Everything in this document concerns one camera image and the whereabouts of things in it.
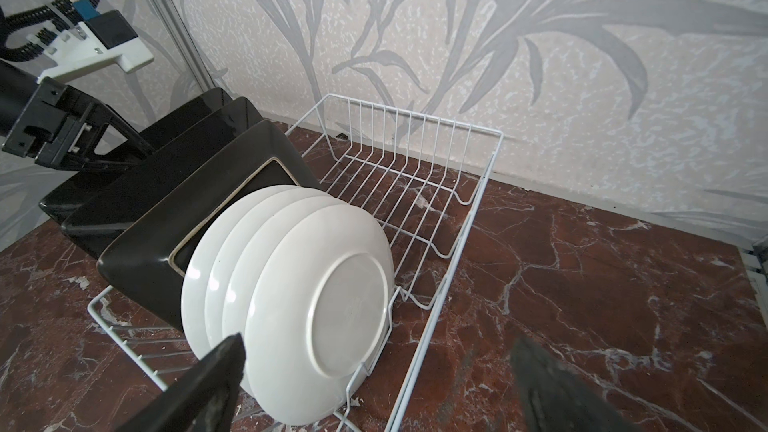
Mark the white round plate leftmost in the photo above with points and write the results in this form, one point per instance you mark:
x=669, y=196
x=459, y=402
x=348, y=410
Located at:
x=195, y=288

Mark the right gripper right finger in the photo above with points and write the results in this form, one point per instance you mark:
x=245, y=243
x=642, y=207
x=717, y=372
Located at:
x=553, y=399

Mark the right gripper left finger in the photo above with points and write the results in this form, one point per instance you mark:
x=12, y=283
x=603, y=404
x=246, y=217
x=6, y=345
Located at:
x=203, y=399

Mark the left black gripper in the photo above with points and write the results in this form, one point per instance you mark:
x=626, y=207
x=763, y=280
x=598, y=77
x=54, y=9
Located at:
x=61, y=127

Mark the white round plate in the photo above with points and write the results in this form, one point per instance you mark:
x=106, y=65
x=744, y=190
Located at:
x=250, y=230
x=195, y=288
x=260, y=232
x=318, y=314

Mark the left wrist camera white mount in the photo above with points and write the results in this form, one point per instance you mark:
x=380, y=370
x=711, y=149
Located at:
x=97, y=41

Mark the white round plate rightmost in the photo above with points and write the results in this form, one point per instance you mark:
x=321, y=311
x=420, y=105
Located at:
x=318, y=314

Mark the white wire dish rack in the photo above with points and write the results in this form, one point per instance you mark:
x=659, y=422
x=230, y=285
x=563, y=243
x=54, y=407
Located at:
x=423, y=178

